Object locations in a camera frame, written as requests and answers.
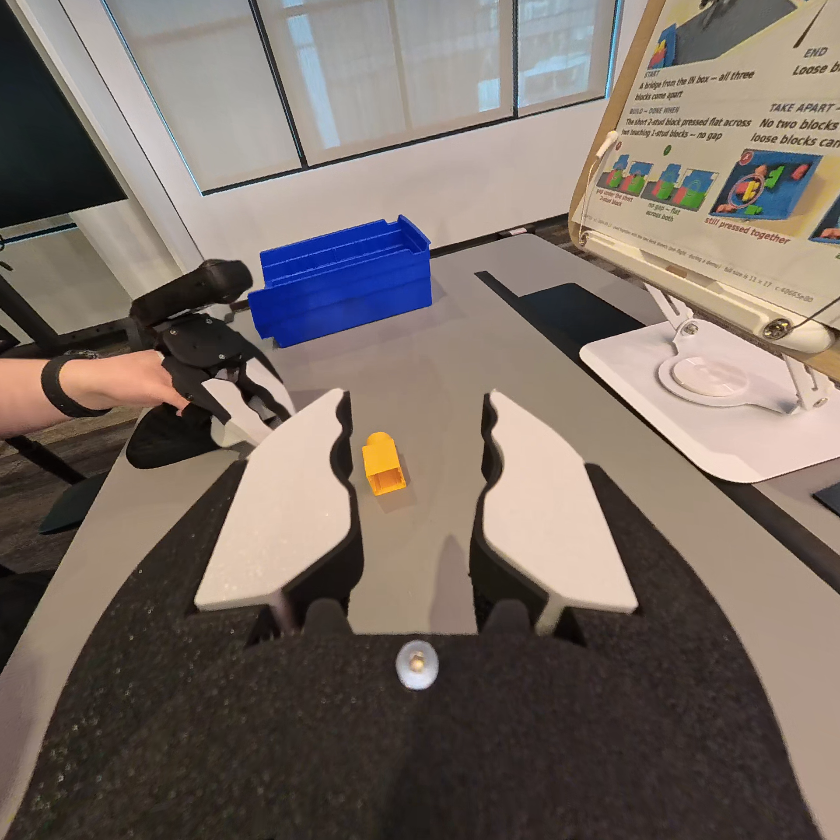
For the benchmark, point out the dark flat plate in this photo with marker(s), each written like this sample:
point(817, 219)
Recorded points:
point(577, 315)
point(829, 503)

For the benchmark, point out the black mesh armrest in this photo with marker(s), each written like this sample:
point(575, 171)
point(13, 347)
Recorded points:
point(164, 441)

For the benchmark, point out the yellow toy block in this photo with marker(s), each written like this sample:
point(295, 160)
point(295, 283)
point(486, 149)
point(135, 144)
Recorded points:
point(384, 466)

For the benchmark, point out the white stand base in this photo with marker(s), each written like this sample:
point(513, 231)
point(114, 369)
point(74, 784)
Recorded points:
point(630, 394)

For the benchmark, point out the black wristband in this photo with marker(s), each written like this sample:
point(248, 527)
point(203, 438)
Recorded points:
point(56, 387)

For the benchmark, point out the frosted glass window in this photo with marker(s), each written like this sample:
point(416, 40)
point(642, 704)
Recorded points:
point(361, 79)

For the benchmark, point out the large black screen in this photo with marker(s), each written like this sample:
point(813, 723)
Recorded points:
point(46, 131)

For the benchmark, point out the person's left forearm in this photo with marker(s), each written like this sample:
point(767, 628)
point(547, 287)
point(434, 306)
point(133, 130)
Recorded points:
point(23, 400)

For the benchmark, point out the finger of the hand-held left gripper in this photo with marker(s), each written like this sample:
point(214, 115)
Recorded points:
point(233, 420)
point(272, 390)

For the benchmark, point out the grey desk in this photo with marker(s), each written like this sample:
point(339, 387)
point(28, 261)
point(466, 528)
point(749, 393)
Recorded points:
point(446, 341)

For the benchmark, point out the dark chair part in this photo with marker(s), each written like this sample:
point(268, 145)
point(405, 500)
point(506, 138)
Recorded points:
point(72, 505)

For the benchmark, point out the instruction poster on board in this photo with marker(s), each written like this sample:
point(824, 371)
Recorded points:
point(832, 369)

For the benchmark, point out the blue plastic bin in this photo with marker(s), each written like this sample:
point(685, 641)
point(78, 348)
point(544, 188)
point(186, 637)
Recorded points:
point(341, 295)

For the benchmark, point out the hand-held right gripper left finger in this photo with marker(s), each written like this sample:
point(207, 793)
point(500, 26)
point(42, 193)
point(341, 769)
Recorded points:
point(282, 525)

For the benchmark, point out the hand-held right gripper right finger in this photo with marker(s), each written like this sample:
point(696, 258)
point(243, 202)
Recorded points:
point(551, 525)

